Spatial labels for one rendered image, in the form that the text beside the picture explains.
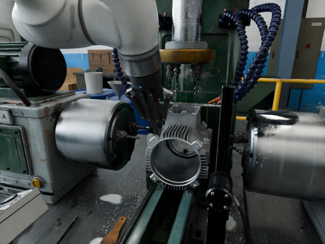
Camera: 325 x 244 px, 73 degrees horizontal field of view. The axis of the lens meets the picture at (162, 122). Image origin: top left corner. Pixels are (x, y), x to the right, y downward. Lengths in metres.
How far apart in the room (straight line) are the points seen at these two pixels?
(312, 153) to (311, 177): 0.06
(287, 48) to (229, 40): 4.71
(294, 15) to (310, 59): 1.06
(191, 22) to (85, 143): 0.48
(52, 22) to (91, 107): 0.37
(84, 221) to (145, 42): 0.60
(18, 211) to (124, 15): 0.38
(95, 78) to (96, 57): 3.74
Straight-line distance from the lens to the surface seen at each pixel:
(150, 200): 0.67
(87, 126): 0.73
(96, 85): 2.72
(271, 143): 0.62
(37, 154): 0.87
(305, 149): 0.64
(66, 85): 6.38
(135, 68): 0.48
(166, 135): 0.64
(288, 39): 5.60
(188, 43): 0.66
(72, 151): 0.78
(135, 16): 0.42
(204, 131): 0.75
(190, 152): 0.85
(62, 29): 0.47
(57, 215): 0.88
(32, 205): 0.49
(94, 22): 0.45
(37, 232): 0.84
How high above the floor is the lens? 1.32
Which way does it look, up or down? 17 degrees down
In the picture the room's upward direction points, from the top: straight up
